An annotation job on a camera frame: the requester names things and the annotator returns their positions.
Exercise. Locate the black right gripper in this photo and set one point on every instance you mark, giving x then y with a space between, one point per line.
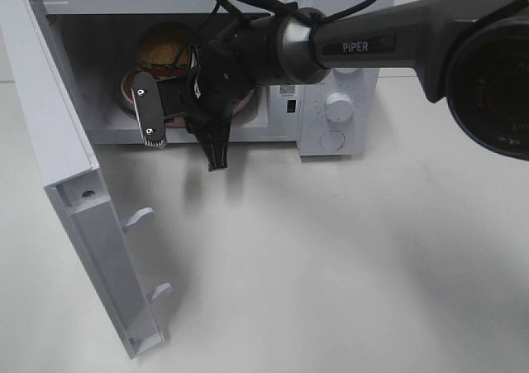
217 85

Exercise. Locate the white microwave door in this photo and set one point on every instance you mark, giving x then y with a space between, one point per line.
71 174

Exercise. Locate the white timer knob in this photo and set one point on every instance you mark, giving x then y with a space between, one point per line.
339 107

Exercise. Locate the white microwave oven body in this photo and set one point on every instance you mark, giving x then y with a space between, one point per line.
70 59

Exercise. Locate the upper white power knob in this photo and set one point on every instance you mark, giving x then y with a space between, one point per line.
345 70

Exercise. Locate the burger with lettuce and cheese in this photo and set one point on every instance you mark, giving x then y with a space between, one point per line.
159 45

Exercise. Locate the round white door-release button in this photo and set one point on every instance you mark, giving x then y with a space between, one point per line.
332 140

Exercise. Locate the pink round plate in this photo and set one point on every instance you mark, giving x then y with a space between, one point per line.
126 103

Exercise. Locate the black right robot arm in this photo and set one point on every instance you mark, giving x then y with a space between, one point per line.
472 53

